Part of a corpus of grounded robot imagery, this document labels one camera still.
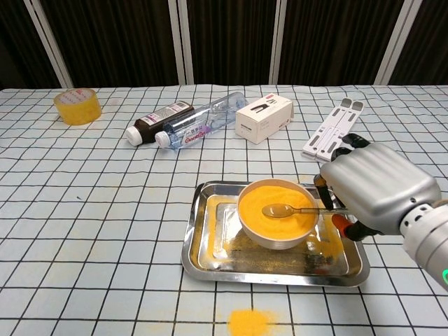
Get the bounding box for clear plastic water bottle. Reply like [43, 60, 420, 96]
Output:
[154, 91, 249, 150]

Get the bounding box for yellow packing tape roll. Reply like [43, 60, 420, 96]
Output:
[52, 87, 103, 126]

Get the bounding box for dark folding screen white frames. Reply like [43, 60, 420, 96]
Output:
[0, 0, 448, 90]

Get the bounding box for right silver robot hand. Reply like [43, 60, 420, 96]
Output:
[313, 132, 442, 242]

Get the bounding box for large stainless steel tray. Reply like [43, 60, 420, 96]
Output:
[180, 180, 371, 288]

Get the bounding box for small stainless steel tray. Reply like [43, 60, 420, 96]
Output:
[197, 192, 351, 276]

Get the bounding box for white cardboard product box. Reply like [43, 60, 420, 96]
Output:
[234, 93, 295, 146]

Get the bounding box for brown medicine bottle white cap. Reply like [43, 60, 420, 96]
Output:
[125, 100, 196, 146]

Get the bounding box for beige bowl of yellow powder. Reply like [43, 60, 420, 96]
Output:
[237, 178, 319, 251]

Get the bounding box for spilled yellow powder pile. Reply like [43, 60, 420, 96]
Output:
[227, 308, 272, 336]

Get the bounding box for white folding laptop stand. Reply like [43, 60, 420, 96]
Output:
[302, 98, 365, 162]

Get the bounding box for silver spoon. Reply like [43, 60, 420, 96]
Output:
[261, 203, 349, 220]

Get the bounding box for white black checked tablecloth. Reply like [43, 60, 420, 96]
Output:
[0, 83, 448, 336]

